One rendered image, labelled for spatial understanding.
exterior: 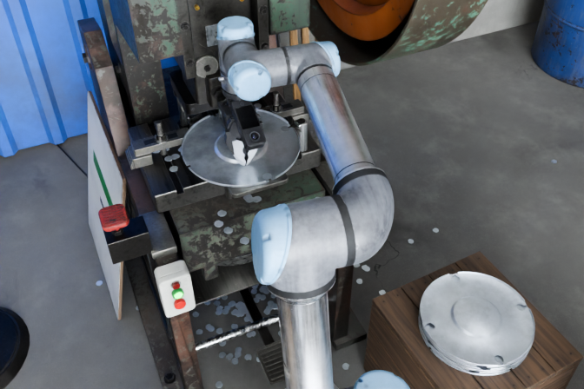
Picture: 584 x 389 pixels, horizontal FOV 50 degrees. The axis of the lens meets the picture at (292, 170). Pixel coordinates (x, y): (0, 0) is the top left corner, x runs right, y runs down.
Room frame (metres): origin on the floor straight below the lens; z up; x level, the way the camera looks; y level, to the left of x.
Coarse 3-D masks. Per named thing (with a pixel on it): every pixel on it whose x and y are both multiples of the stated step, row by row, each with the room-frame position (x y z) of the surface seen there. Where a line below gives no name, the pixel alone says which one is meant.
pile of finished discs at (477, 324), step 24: (432, 288) 1.06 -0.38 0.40; (456, 288) 1.06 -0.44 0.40; (480, 288) 1.06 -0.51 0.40; (504, 288) 1.06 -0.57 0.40; (432, 312) 0.98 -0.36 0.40; (456, 312) 0.98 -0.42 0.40; (480, 312) 0.98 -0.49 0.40; (504, 312) 0.98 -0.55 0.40; (528, 312) 0.98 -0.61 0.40; (432, 336) 0.91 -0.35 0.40; (456, 336) 0.91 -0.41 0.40; (480, 336) 0.91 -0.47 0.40; (504, 336) 0.91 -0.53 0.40; (528, 336) 0.91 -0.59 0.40; (456, 360) 0.85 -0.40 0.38; (480, 360) 0.84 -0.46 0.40; (504, 360) 0.84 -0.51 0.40
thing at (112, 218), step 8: (104, 208) 1.01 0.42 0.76; (112, 208) 1.01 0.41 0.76; (120, 208) 1.01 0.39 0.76; (104, 216) 0.98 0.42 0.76; (112, 216) 0.98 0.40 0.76; (120, 216) 0.98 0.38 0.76; (104, 224) 0.96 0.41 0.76; (112, 224) 0.96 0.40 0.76; (120, 224) 0.96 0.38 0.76; (128, 224) 0.97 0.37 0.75
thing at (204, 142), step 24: (264, 120) 1.30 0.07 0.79; (192, 144) 1.20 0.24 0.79; (216, 144) 1.20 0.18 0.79; (264, 144) 1.19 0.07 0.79; (288, 144) 1.20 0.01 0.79; (192, 168) 1.11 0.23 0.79; (216, 168) 1.11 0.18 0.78; (240, 168) 1.11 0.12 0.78; (264, 168) 1.11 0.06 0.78; (288, 168) 1.11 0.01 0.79
